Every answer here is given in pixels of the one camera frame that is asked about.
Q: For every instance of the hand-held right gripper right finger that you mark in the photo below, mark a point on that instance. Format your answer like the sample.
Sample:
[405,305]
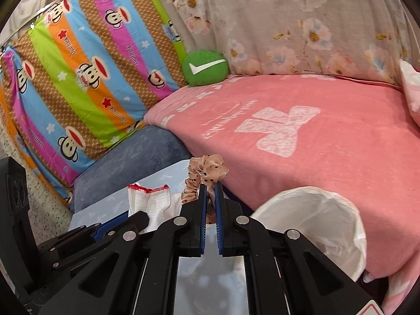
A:
[218,223]

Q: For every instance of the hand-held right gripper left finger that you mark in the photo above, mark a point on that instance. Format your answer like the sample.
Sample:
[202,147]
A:
[202,216]

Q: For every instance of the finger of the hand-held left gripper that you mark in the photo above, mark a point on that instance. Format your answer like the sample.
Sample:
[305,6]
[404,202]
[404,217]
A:
[108,228]
[65,252]

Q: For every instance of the white cloth with red trim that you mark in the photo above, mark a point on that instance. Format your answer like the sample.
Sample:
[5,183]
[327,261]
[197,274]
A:
[147,203]

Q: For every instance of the tan dotted scrunchie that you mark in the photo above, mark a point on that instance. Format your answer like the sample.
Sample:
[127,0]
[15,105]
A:
[205,167]

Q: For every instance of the white lined trash bin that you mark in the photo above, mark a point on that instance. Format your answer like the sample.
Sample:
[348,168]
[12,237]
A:
[354,236]

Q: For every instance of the light blue palm print table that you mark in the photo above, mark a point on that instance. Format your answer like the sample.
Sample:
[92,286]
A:
[108,200]

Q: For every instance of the blue-grey velvet cushion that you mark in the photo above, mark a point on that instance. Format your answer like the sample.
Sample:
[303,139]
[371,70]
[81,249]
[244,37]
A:
[131,157]

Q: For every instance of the pink blanket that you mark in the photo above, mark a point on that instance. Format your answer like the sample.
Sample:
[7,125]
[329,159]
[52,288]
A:
[311,154]

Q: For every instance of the striped monkey print pillow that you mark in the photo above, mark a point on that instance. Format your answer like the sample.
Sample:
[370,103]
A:
[82,88]

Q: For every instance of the green round check mark cushion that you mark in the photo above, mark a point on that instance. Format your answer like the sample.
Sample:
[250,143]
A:
[197,75]

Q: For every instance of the grey floral cloth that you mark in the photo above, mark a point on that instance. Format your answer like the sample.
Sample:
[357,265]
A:
[295,23]

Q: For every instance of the pink and white pillow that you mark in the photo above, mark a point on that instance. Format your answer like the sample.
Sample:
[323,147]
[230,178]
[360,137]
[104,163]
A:
[411,88]

